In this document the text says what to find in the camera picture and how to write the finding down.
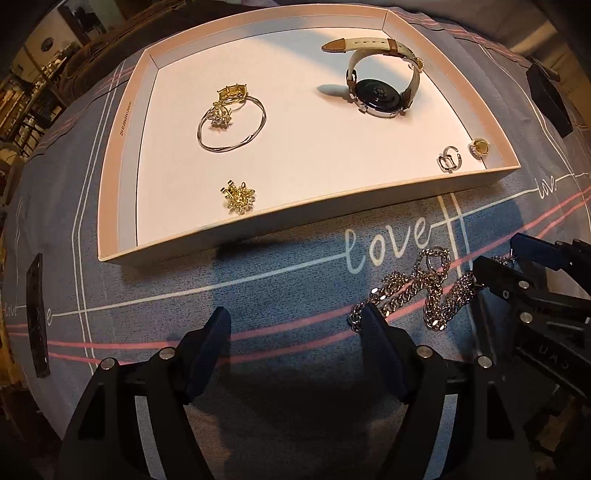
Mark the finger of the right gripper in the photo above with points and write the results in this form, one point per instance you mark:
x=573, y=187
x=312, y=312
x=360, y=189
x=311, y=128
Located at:
x=573, y=258
x=550, y=330

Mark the pink shallow cardboard tray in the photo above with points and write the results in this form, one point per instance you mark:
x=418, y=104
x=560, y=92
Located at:
x=294, y=136

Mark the small black box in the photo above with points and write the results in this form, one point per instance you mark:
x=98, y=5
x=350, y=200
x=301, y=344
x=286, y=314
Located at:
x=548, y=99

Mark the gold round earring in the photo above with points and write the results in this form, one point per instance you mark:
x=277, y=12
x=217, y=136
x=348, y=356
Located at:
x=479, y=148

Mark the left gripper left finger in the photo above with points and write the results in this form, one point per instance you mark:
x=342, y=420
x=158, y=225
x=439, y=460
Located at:
x=102, y=440

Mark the blue striped love bedsheet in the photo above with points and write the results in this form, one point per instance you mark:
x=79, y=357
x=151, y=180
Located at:
x=293, y=400

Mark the black smartphone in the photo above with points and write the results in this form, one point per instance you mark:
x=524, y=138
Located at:
x=36, y=318

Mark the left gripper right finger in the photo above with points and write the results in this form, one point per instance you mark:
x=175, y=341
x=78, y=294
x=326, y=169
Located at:
x=487, y=441

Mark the gold flower brooch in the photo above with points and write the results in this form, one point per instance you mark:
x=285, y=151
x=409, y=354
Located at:
x=219, y=115
x=239, y=199

